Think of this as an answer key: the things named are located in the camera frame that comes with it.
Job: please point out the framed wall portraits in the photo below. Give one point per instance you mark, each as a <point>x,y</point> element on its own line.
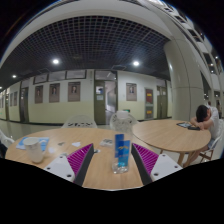
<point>73,91</point>

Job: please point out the black bag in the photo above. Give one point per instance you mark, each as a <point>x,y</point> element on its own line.
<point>2,150</point>

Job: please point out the green exit sign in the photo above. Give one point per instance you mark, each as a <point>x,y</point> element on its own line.
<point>126,110</point>

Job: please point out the person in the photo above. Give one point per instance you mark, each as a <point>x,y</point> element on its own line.
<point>210,118</point>

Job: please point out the white folding chair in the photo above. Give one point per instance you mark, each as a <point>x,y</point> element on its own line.
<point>215,146</point>

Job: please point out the open green door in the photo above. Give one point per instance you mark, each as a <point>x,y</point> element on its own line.
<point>100,106</point>

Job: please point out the white cup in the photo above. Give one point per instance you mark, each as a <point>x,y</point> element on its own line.
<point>34,150</point>

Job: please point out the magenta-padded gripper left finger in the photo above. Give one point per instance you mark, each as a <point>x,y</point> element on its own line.
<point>63,166</point>

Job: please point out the red notice board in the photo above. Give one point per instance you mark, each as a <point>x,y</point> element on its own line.
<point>149,96</point>

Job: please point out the round wooden table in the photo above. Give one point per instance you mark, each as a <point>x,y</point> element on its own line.
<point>163,135</point>

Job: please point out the blue and white booklet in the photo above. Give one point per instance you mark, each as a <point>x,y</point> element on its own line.
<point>44,141</point>

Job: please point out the dark pouch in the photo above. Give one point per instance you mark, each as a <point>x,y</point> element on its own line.
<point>194,128</point>

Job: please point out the small card pack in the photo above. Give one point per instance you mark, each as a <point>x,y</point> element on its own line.
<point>106,142</point>

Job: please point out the tablet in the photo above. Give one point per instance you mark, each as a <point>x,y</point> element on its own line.
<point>183,124</point>

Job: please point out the clear bottle with blue label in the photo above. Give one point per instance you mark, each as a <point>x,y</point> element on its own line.
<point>122,150</point>

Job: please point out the ceiling lights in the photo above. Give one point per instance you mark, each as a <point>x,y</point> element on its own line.
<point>55,61</point>

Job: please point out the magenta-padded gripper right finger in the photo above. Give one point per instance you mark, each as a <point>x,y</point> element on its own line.
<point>163,165</point>

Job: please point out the small white paper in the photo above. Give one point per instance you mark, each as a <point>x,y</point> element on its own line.
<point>76,144</point>

